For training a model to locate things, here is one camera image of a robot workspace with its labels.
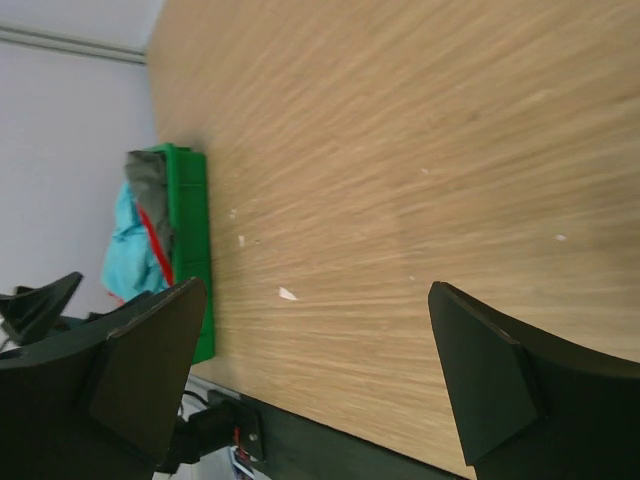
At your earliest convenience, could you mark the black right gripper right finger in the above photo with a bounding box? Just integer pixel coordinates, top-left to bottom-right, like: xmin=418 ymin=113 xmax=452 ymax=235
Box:
xmin=428 ymin=282 xmax=639 ymax=479

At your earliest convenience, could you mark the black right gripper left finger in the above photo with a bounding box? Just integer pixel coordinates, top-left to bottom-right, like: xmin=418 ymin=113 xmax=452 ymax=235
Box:
xmin=1 ymin=278 xmax=207 ymax=479

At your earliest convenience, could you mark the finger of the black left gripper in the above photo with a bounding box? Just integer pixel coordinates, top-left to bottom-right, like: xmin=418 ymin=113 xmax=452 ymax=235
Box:
xmin=1 ymin=272 xmax=83 ymax=345

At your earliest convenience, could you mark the turquoise t shirt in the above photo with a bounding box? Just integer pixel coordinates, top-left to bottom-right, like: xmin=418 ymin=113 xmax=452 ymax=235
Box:
xmin=101 ymin=182 xmax=168 ymax=303

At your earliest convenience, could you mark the red t shirt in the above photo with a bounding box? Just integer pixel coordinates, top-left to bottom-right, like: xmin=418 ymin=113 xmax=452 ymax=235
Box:
xmin=136 ymin=205 xmax=174 ymax=286

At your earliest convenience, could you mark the grey t shirt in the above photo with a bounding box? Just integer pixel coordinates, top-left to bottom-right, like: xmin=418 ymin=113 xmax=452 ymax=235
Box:
xmin=124 ymin=150 xmax=173 ymax=260

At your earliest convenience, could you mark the green plastic bin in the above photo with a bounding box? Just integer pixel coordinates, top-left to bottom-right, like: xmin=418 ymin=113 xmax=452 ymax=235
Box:
xmin=148 ymin=143 xmax=215 ymax=364

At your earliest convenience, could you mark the white paper scrap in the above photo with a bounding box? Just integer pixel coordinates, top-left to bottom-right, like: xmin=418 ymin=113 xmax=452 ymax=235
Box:
xmin=278 ymin=287 xmax=298 ymax=301

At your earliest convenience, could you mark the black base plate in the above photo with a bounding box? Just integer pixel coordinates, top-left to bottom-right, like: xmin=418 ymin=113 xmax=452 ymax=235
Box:
xmin=241 ymin=395 xmax=458 ymax=480

